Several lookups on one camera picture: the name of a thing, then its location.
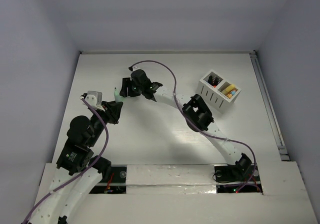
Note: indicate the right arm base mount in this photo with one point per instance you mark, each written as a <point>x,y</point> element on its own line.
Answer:
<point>235,179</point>

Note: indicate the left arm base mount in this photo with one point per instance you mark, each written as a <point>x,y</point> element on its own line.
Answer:
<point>115,184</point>

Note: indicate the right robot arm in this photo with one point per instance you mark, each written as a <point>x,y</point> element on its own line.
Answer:
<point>197,114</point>

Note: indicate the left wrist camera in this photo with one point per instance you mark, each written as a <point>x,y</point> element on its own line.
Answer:
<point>93,98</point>

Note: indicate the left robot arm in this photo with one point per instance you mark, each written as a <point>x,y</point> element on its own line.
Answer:
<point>77,170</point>

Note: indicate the green pastel marker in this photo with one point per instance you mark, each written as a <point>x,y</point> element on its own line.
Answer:
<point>117,96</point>

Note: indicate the white two-slot pen holder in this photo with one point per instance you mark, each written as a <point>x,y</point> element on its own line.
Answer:
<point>214,96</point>

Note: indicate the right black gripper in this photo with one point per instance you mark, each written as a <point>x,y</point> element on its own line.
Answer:
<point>126,82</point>

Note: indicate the yellow pastel marker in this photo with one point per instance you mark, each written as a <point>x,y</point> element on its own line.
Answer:
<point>228,89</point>

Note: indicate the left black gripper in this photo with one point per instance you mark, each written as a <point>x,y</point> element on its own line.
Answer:
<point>112,112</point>

